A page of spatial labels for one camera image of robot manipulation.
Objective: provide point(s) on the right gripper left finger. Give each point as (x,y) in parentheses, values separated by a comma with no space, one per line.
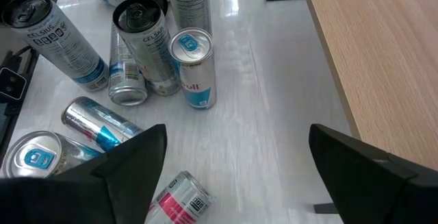
(102,196)

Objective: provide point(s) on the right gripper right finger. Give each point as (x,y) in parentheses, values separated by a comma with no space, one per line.
(369,189)

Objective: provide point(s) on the white Celsius can pineapple print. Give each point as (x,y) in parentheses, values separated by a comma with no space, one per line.
(191,8)

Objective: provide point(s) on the white Celsius can red print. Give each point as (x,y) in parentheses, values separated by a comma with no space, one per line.
(147,49)
(181,200)

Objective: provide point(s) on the silver blue Red Bull can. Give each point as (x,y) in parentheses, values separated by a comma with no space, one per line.
(196,73)
(99,123)
(34,153)

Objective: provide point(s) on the table-level camera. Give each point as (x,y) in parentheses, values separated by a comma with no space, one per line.
(12,83)

